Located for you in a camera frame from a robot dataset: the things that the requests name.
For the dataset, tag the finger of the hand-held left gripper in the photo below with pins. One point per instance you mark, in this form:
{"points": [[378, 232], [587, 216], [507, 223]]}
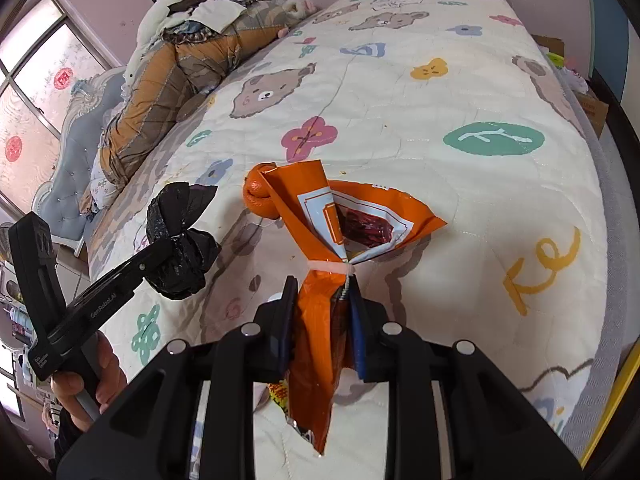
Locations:
{"points": [[150, 260]]}

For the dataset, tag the cardboard box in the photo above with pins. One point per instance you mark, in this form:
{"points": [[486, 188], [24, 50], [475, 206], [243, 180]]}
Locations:
{"points": [[592, 110]]}

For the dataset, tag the pink white plush toy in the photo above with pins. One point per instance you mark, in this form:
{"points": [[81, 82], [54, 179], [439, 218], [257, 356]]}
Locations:
{"points": [[300, 7]]}

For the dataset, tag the floral pillow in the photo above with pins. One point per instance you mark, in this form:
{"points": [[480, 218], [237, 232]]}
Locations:
{"points": [[100, 190]]}

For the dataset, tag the black plastic bag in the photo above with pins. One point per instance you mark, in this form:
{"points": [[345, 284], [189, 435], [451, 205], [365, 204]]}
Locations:
{"points": [[185, 265]]}

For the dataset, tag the orange snack packet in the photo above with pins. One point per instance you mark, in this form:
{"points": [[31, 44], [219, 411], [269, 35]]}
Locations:
{"points": [[310, 340]]}

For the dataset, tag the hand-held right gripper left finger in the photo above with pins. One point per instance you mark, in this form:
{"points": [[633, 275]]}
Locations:
{"points": [[280, 320]]}

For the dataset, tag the pile of clothes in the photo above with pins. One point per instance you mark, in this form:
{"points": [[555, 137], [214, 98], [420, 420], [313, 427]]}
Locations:
{"points": [[210, 12]]}

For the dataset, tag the orange brown patchwork quilt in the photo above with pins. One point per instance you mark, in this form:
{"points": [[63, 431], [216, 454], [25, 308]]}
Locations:
{"points": [[160, 90]]}

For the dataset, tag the tangerine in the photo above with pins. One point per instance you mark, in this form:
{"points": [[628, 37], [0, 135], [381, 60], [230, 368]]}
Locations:
{"points": [[257, 195]]}

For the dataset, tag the grey tufted headboard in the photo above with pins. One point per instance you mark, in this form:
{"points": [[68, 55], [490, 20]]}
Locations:
{"points": [[75, 160]]}

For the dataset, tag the window with red stickers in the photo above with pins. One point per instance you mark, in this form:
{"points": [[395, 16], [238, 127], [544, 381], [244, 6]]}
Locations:
{"points": [[30, 125]]}

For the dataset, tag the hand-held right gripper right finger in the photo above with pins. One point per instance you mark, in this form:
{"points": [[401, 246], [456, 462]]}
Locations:
{"points": [[356, 330]]}

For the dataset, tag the person's left hand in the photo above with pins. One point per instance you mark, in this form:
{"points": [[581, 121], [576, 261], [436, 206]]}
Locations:
{"points": [[110, 375]]}

